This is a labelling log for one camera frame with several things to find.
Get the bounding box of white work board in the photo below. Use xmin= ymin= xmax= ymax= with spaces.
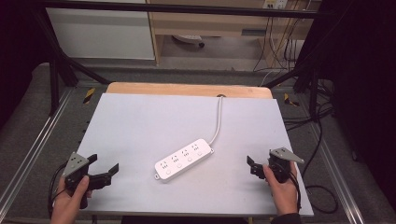
xmin=75 ymin=92 xmax=315 ymax=217

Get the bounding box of dark curtain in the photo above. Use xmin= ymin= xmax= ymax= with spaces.
xmin=0 ymin=0 xmax=54 ymax=127
xmin=306 ymin=0 xmax=396 ymax=213

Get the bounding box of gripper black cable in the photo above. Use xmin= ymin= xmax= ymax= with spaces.
xmin=47 ymin=161 xmax=68 ymax=217
xmin=289 ymin=171 xmax=303 ymax=214

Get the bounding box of black metal frame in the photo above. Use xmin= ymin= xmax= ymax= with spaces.
xmin=31 ymin=0 xmax=334 ymax=117

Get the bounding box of white power strip cable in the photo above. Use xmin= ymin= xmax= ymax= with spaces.
xmin=208 ymin=95 xmax=224 ymax=147

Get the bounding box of black floor cable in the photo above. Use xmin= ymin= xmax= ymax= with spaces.
xmin=282 ymin=101 xmax=339 ymax=215

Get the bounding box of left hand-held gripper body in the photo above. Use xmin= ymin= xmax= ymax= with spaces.
xmin=62 ymin=151 xmax=92 ymax=210

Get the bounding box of white extension socket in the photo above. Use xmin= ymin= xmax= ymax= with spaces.
xmin=172 ymin=34 xmax=206 ymax=49

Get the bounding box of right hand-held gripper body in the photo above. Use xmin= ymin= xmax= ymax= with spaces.
xmin=267 ymin=147 xmax=305 ymax=184

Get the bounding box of bundle of hanging cables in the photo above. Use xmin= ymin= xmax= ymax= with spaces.
xmin=251 ymin=12 xmax=312 ymax=73

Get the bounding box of aluminium rail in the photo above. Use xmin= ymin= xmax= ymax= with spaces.
xmin=0 ymin=88 xmax=75 ymax=213
xmin=310 ymin=123 xmax=366 ymax=224

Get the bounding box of white cabinet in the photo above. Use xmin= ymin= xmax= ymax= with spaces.
xmin=46 ymin=7 xmax=156 ymax=61

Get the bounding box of white power strip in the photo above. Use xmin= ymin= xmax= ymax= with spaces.
xmin=153 ymin=138 xmax=216 ymax=184

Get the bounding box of person's left hand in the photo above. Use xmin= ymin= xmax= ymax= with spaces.
xmin=50 ymin=175 xmax=93 ymax=224

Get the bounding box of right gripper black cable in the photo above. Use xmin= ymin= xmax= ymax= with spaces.
xmin=289 ymin=171 xmax=303 ymax=214

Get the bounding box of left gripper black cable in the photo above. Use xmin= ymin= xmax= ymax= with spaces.
xmin=47 ymin=161 xmax=68 ymax=217

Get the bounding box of person's right hand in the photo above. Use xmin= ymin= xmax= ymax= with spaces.
xmin=262 ymin=161 xmax=300 ymax=217

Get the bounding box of white wall socket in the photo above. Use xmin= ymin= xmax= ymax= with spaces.
xmin=262 ymin=0 xmax=289 ymax=10

